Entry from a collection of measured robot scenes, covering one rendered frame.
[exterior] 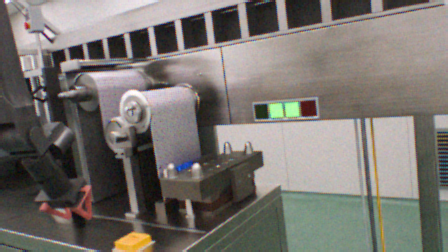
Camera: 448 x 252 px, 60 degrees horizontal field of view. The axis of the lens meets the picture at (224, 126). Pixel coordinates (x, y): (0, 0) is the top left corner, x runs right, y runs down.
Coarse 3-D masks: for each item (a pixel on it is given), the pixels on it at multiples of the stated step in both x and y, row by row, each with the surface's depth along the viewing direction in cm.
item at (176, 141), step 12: (168, 120) 133; (180, 120) 139; (192, 120) 144; (156, 132) 128; (168, 132) 133; (180, 132) 138; (192, 132) 144; (156, 144) 128; (168, 144) 133; (180, 144) 138; (192, 144) 144; (156, 156) 128; (168, 156) 133; (180, 156) 138; (192, 156) 143
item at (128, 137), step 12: (120, 132) 131; (132, 132) 129; (132, 144) 129; (120, 156) 128; (132, 156) 130; (132, 168) 130; (132, 180) 130; (132, 192) 131; (132, 204) 132; (144, 204) 134; (132, 216) 130
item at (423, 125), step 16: (416, 128) 127; (432, 128) 125; (416, 144) 128; (432, 144) 125; (416, 160) 129; (432, 160) 126; (432, 176) 127; (432, 192) 128; (432, 208) 129; (432, 224) 130; (432, 240) 131
